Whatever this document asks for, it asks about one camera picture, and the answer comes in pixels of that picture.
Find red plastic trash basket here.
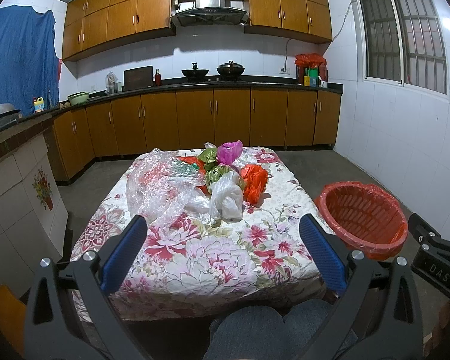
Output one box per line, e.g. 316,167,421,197
315,181,408,261

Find clear bubble wrap sheet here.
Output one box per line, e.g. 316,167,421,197
125,149,209,229

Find orange red plastic bag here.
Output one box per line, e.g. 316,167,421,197
241,164,268,206

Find white plastic bag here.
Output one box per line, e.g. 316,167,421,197
209,171,243,221

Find light green plastic bag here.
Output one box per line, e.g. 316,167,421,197
197,147,233,193

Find magenta plastic bag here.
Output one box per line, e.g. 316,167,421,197
217,140,243,165

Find floral tablecloth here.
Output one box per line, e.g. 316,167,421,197
70,145,335,321

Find person knees in jeans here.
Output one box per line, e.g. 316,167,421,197
204,299,332,359

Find wooden lower cabinets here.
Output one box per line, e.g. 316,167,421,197
45,87,341,184

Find wooden cabinets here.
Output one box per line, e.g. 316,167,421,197
62,0,332,61
45,87,341,184

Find green basin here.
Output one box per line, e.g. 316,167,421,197
67,92,89,106

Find barred window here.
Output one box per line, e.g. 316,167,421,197
358,0,447,95

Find glass jars on counter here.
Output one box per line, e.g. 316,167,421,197
105,72,122,95

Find red bottle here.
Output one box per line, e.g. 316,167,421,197
154,68,161,86

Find dark cutting board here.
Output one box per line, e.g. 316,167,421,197
123,66,153,91

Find red bag covered rack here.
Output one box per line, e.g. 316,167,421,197
294,53,328,88

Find black wok left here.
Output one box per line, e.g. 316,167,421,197
182,62,209,83

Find black lidded wok right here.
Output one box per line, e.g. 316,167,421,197
216,60,245,81

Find blue hanging cloth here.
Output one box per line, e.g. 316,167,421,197
0,5,61,116

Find wooden upper cabinets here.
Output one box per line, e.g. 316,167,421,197
62,0,332,61

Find steel range hood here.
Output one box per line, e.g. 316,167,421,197
170,0,250,27

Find flower wall sticker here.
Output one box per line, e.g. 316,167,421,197
32,167,53,211

